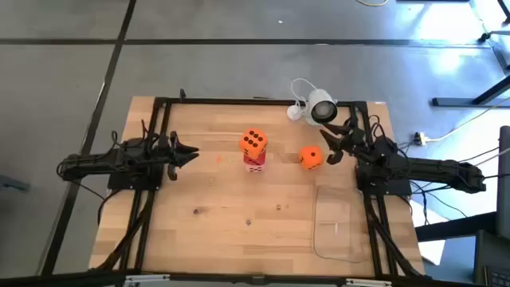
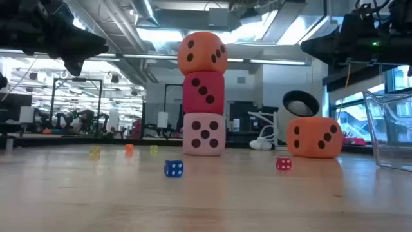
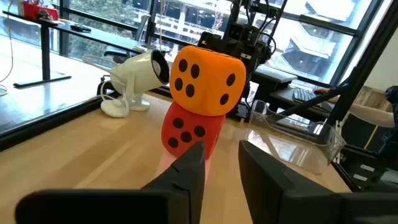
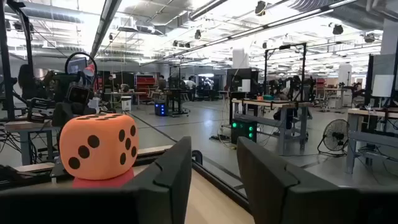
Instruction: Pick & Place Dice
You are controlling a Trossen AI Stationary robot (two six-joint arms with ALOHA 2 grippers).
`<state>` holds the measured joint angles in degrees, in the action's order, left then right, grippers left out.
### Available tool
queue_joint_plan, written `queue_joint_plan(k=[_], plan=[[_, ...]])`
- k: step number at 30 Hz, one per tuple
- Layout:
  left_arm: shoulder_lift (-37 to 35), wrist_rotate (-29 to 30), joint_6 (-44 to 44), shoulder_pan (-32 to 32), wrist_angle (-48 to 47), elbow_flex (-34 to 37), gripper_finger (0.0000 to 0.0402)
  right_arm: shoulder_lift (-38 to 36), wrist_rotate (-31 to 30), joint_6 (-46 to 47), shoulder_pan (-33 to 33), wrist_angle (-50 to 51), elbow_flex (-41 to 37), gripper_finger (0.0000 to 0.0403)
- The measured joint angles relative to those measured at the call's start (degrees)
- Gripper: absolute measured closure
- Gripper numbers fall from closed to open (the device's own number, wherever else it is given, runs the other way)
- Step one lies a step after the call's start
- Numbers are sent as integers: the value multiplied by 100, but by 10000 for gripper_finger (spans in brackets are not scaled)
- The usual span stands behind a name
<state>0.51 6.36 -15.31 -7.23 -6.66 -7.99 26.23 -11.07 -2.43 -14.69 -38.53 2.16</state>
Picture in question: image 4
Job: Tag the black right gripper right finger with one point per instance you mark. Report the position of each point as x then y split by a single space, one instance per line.
280 199

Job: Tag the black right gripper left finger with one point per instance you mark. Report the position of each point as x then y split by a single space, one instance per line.
93 205

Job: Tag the large red foam die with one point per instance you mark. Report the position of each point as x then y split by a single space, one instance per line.
102 183

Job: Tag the large orange foam die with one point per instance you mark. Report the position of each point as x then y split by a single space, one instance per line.
93 149

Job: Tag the wooden top workbench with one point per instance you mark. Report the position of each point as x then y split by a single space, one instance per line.
270 104
373 137
28 126

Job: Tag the black computer monitor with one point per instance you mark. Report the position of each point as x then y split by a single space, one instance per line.
76 65

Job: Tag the person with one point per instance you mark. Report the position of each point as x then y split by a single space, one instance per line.
26 84
189 85
161 82

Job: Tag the white waste bin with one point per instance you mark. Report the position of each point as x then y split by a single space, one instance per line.
126 103

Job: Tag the black computer tower green lights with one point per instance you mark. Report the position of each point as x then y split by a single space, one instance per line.
244 130

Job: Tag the red tool cabinet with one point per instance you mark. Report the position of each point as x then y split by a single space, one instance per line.
145 85

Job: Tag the black floor fan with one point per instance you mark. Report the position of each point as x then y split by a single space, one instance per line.
335 137

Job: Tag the black computer tower blue lights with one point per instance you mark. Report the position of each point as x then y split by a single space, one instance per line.
160 109

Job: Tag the white board panel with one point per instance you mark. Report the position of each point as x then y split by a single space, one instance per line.
383 85

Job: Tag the black gantry frame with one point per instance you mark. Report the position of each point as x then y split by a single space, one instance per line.
304 71

